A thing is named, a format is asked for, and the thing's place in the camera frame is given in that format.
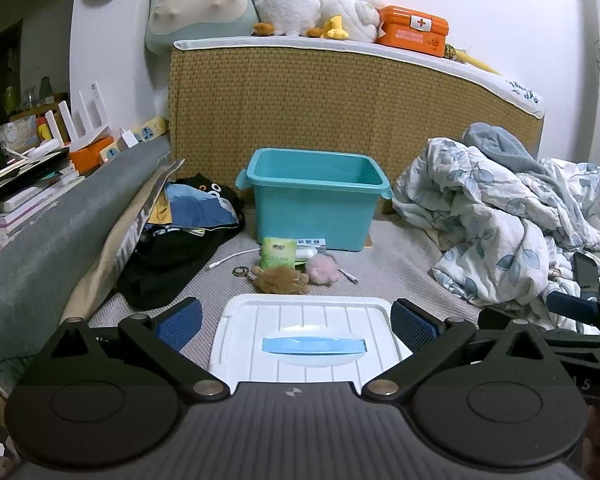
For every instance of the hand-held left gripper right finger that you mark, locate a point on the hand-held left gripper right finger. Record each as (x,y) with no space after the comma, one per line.
(412,325)

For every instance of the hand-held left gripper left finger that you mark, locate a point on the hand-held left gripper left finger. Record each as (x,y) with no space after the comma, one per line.
(180,322)

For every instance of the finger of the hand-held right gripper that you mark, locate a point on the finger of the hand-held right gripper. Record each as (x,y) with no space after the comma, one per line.
(572,304)
(587,275)

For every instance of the green tissue packet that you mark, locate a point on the green tissue packet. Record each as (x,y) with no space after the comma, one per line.
(277,254)

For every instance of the toothpaste box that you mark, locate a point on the toothpaste box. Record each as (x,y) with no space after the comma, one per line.
(312,243)

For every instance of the teal plastic storage bin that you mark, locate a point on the teal plastic storage bin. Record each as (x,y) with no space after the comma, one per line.
(305,210)

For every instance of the black clothing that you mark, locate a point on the black clothing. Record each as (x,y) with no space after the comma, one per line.
(170,260)

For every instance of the pen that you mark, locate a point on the pen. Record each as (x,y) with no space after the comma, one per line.
(347,276)

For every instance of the beige bag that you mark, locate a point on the beige bag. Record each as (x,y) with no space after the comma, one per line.
(110,245)

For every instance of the pink pompom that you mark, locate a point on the pink pompom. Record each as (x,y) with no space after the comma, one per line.
(322,269)

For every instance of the golden yellow cloth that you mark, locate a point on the golden yellow cloth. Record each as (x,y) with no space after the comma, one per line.
(159,212)

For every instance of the blue printed cloth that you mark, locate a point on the blue printed cloth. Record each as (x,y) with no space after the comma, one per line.
(200,207)

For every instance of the floral white quilt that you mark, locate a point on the floral white quilt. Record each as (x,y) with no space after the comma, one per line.
(480,220)

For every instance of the white earbuds case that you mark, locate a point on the white earbuds case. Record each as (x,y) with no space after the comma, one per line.
(306,252)

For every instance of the blue-grey blanket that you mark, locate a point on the blue-grey blanket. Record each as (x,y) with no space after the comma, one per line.
(500,145)

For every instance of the white charger plug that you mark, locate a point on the white charger plug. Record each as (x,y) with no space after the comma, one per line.
(128,139)

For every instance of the yellow and white power strip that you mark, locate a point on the yellow and white power strip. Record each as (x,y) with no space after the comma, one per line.
(150,130)

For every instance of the stack of books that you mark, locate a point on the stack of books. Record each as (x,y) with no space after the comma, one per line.
(20,200)

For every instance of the white router with antennas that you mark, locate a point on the white router with antennas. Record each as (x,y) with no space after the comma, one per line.
(87,135)

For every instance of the white mattress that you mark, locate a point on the white mattress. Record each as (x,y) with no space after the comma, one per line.
(480,77)

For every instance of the woven rattan headboard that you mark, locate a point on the woven rattan headboard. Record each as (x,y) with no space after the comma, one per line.
(330,100)

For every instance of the yellow long toy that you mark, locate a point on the yellow long toy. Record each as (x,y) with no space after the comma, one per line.
(472,60)

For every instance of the plastic-wrapped pack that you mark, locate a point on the plastic-wrapped pack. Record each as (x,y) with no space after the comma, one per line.
(15,135)

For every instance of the orange first aid box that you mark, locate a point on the orange first aid box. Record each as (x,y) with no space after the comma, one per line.
(410,35)

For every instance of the green and beige pillow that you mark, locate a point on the green and beige pillow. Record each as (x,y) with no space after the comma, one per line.
(200,5)

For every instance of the white duck plush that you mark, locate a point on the white duck plush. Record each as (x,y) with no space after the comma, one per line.
(350,12)

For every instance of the grey padded side rail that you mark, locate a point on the grey padded side rail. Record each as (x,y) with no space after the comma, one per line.
(40,240)

